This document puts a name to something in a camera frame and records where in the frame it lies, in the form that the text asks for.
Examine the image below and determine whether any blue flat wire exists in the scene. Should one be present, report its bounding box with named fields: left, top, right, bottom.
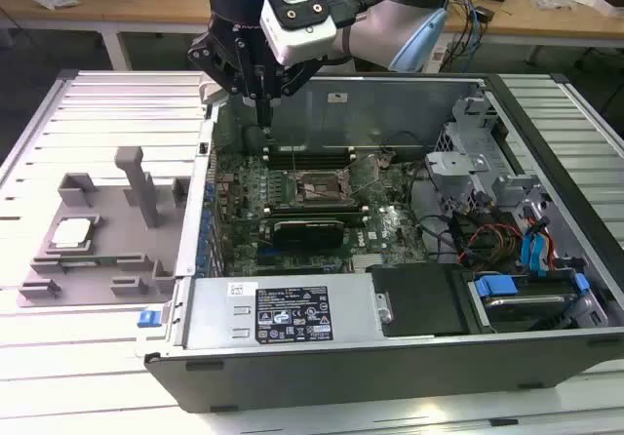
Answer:
left=520, top=204, right=555, bottom=280

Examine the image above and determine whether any blue hanging cable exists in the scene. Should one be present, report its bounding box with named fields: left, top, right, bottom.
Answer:
left=457, top=0, right=487, bottom=73

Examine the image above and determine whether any black graphics card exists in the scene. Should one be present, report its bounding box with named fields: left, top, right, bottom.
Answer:
left=270, top=217, right=345, bottom=249

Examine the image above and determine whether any silver metal drive cage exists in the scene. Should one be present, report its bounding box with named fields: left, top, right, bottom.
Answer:
left=423, top=96, right=555, bottom=212

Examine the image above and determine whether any black RAM slot bank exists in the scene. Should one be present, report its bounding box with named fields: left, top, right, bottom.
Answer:
left=262, top=144, right=355, bottom=171
left=265, top=202, right=368, bottom=218

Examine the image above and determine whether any CPU socket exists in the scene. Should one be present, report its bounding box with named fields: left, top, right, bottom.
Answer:
left=294, top=169, right=350, bottom=202

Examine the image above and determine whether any black open PC case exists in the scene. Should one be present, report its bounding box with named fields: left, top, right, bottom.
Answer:
left=143, top=71, right=624, bottom=415

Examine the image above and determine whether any small silver heatsink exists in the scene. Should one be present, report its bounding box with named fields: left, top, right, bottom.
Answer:
left=353, top=254, right=386, bottom=273

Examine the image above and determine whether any black round speaker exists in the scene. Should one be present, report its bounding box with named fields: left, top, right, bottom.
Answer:
left=242, top=123, right=269, bottom=156

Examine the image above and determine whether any wooden desk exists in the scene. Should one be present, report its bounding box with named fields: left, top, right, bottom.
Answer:
left=0, top=0, right=624, bottom=70

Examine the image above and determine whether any black wire loop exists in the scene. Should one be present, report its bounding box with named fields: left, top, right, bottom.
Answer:
left=408, top=161, right=462, bottom=263

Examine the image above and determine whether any orange wire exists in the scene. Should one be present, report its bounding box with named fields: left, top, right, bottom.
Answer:
left=545, top=229, right=560, bottom=273

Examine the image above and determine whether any hard disk in blue carrier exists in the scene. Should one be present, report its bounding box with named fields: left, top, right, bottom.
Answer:
left=470, top=271, right=594, bottom=334

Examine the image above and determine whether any black plastic drive shroud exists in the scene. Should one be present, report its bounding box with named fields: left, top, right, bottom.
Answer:
left=365, top=263, right=472, bottom=336

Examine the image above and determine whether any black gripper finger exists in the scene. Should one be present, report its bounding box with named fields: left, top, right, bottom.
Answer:
left=187, top=34, right=267, bottom=129
left=265, top=59, right=321, bottom=129

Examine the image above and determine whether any metal socket cover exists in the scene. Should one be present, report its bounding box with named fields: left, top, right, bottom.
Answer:
left=343, top=154, right=382, bottom=196

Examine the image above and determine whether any green motherboard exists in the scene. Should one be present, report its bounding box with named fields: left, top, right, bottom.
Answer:
left=212, top=149, right=433, bottom=276

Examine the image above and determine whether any silver power supply unit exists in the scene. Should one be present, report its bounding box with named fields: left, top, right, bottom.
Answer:
left=182, top=272, right=386, bottom=348

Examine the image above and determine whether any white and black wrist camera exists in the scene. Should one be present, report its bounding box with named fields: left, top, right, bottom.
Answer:
left=259, top=0, right=338, bottom=68

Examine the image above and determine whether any red yellow black wire bundle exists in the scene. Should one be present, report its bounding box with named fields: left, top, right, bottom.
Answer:
left=450, top=208, right=526, bottom=266

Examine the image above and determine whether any grey parts rack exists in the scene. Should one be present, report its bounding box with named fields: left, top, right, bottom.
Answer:
left=17, top=145, right=194, bottom=308

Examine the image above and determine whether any silver CPU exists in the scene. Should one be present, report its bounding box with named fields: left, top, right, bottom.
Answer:
left=51, top=218, right=95, bottom=251

